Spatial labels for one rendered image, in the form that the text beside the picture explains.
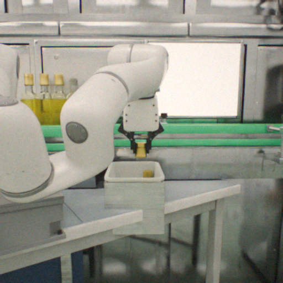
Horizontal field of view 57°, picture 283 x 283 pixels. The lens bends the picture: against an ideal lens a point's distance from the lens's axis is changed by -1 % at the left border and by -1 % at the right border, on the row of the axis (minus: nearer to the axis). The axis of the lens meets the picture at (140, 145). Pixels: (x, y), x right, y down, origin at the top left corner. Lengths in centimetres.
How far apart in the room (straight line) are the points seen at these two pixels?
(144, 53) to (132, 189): 37
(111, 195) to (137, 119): 23
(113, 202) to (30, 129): 44
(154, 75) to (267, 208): 106
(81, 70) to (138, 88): 70
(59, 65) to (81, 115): 84
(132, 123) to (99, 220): 28
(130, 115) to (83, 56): 54
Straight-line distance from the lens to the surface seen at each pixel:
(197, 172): 105
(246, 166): 110
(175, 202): 84
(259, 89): 134
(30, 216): 60
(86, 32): 123
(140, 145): 77
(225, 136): 107
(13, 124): 36
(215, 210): 106
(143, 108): 72
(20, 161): 39
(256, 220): 145
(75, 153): 43
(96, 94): 42
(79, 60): 121
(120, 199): 76
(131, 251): 139
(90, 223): 71
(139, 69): 52
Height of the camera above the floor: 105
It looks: 9 degrees down
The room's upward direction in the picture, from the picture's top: straight up
